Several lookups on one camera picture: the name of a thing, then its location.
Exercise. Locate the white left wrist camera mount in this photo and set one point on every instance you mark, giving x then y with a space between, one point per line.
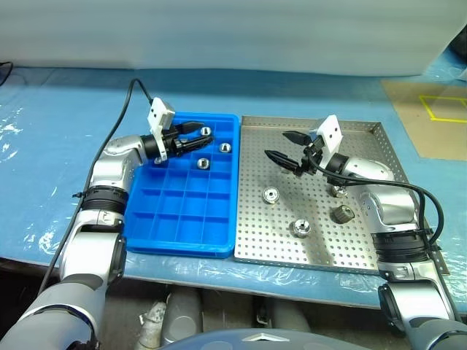
158 111

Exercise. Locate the blue grey robot torso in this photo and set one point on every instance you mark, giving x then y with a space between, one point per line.
255 340

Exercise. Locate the white dusty rounded object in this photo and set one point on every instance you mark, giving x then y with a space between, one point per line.
153 321

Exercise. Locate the dark grey rounded shape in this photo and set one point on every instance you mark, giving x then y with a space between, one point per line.
288 315
182 317

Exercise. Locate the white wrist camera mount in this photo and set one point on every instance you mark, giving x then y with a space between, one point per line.
330 135
158 111

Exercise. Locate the blue compartment tray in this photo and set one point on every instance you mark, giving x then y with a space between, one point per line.
175 218

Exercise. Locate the white foam backdrop sheet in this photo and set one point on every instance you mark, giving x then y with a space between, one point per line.
219 33

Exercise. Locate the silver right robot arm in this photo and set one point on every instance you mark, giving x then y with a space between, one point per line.
394 208

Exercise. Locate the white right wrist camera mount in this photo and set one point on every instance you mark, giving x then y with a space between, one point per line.
330 135

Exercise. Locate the perforated metal tray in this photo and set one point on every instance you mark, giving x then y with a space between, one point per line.
262 237

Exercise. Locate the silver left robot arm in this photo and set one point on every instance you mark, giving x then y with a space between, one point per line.
109 156

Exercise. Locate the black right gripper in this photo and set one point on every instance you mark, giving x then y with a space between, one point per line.
308 160

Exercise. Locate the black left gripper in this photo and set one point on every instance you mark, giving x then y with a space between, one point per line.
174 143

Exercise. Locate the brown cardboard sheet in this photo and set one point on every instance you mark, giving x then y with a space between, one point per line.
408 120

